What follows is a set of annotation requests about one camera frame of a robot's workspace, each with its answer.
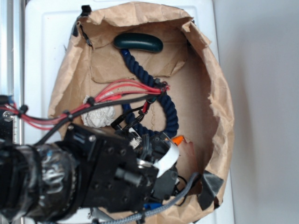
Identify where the white plastic bin lid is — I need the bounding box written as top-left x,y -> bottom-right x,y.
24,0 -> 235,224

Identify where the dark blue rope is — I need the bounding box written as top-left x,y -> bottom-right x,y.
121,48 -> 180,138

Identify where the crumpled white paper ball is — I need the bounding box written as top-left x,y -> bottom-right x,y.
81,106 -> 115,128

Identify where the orange carrot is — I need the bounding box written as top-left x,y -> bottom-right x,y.
171,135 -> 185,146

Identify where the white ribbon cable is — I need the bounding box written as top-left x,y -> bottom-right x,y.
154,142 -> 180,178

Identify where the aluminium extrusion rail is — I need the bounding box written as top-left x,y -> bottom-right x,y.
0,0 -> 25,145

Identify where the dark green curved toy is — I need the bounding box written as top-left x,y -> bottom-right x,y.
114,33 -> 164,53

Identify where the brown paper bag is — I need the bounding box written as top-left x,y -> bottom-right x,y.
48,1 -> 235,224

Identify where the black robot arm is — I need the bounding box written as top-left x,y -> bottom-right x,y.
0,124 -> 179,221

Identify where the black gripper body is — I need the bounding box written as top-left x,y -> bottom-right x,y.
63,124 -> 179,212

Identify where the red wire bundle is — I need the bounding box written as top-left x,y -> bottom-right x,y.
0,78 -> 171,130

